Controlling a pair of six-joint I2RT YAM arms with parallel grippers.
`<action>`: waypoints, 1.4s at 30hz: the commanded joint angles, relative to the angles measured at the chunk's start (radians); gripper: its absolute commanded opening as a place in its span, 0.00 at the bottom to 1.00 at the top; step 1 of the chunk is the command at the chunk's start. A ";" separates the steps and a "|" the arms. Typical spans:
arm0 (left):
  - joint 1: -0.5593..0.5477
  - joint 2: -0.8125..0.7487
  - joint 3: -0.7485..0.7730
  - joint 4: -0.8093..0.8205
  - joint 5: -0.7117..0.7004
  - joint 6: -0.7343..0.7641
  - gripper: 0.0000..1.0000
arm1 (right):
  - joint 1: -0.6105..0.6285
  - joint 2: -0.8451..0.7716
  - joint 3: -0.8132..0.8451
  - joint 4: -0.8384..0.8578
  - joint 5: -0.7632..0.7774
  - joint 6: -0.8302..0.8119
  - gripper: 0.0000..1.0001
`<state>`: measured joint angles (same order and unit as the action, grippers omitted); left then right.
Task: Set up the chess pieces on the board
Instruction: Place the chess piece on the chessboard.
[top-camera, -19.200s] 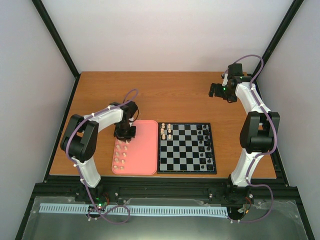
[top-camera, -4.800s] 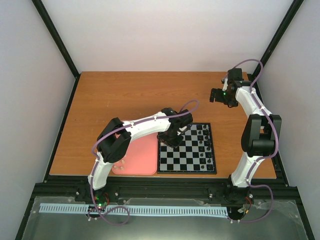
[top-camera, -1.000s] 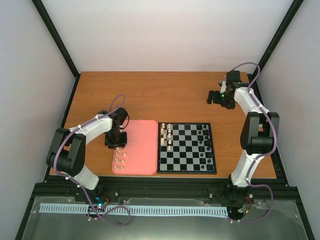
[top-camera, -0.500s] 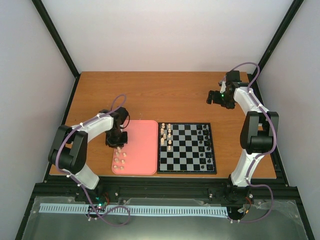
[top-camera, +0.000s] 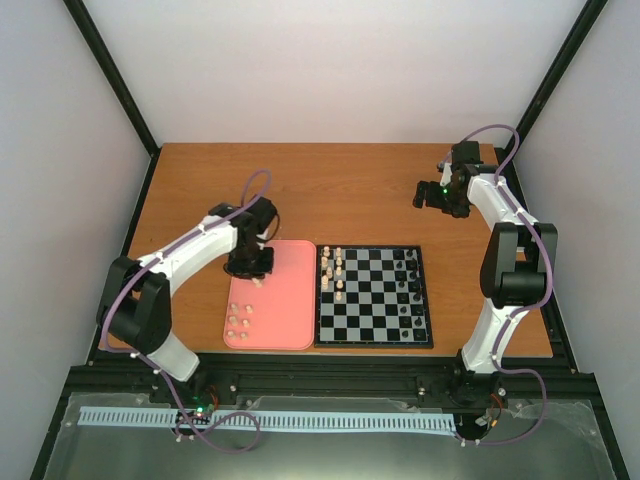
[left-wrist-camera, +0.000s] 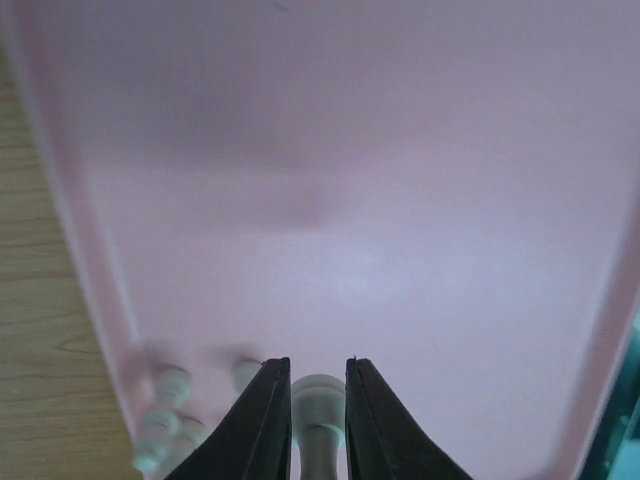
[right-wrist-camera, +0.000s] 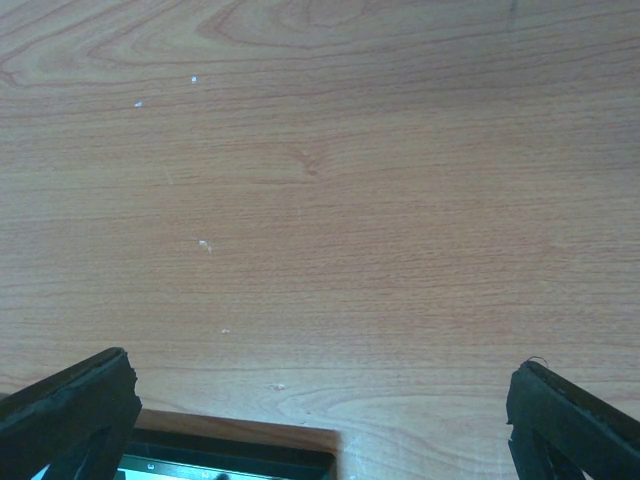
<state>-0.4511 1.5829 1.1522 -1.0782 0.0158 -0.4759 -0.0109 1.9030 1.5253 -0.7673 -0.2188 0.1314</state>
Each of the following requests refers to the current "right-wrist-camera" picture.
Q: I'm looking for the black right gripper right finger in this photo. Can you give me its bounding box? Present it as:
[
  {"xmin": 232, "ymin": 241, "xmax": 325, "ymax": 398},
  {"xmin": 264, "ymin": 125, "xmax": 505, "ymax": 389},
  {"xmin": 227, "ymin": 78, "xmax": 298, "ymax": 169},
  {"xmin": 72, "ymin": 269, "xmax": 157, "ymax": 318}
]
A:
[{"xmin": 506, "ymin": 360, "xmax": 639, "ymax": 479}]

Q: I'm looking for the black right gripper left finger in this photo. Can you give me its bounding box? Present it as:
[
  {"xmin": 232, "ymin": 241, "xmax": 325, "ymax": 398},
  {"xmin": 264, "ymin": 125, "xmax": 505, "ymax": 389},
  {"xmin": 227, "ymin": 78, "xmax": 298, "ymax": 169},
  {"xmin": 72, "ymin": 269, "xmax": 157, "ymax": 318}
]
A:
[{"xmin": 1, "ymin": 347, "xmax": 142, "ymax": 479}]

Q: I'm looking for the black and grey chessboard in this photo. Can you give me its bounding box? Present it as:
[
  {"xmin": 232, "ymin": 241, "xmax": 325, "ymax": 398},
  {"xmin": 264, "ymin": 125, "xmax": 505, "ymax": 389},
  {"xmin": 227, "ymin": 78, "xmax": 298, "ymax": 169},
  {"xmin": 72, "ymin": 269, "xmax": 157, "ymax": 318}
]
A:
[{"xmin": 29, "ymin": 427, "xmax": 337, "ymax": 480}]

